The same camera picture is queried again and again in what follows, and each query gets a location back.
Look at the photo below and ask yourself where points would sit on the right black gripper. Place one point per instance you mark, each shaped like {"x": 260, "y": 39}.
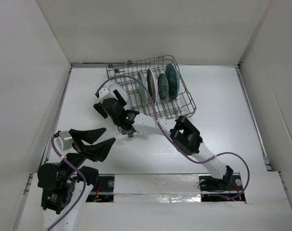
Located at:
{"x": 99, "y": 107}

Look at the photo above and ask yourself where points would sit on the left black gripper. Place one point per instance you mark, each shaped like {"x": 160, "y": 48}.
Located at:
{"x": 94, "y": 151}

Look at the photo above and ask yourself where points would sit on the light green floral plate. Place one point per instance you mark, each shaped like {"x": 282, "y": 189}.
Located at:
{"x": 142, "y": 91}

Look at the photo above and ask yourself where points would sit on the white plate with green rim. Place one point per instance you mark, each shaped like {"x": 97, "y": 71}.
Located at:
{"x": 152, "y": 85}

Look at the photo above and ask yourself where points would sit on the small blue patterned plate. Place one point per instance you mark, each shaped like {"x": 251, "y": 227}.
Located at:
{"x": 163, "y": 86}

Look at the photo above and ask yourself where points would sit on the dark teal scalloped plate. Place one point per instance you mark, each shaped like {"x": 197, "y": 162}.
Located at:
{"x": 173, "y": 81}

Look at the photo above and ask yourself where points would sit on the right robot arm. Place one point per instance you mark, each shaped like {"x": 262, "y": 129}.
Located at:
{"x": 181, "y": 132}

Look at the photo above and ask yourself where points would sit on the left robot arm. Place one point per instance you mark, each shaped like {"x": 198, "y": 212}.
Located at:
{"x": 68, "y": 184}

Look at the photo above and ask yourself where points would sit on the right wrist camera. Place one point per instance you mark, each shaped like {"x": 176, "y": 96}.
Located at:
{"x": 102, "y": 93}

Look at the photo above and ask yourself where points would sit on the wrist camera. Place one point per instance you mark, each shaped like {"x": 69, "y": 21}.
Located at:
{"x": 102, "y": 93}
{"x": 64, "y": 140}

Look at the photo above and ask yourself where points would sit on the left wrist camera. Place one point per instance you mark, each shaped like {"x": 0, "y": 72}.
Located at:
{"x": 64, "y": 140}

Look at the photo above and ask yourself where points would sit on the grey wire dish rack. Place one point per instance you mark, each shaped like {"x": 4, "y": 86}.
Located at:
{"x": 183, "y": 105}

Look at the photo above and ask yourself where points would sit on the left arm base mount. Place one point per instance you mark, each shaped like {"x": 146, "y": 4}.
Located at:
{"x": 103, "y": 191}

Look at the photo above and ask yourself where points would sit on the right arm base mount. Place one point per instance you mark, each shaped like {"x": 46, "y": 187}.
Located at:
{"x": 211, "y": 191}

